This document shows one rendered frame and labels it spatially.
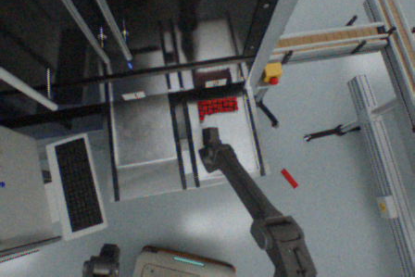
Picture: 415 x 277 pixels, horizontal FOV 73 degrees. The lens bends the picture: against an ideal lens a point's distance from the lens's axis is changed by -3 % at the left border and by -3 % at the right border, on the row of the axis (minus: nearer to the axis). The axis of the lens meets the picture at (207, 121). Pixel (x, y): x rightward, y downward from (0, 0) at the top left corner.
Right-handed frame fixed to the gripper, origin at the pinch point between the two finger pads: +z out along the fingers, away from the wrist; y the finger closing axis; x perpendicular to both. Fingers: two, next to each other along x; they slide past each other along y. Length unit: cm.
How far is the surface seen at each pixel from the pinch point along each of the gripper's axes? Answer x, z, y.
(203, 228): 15, 92, -32
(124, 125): 27.3, 4.3, 30.7
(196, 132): -0.8, 4.1, 14.6
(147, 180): 27.0, 4.5, 4.2
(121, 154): 33.0, 4.3, 19.1
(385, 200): -83, 37, -57
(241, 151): -14.9, 4.0, -1.5
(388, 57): -103, 3, 9
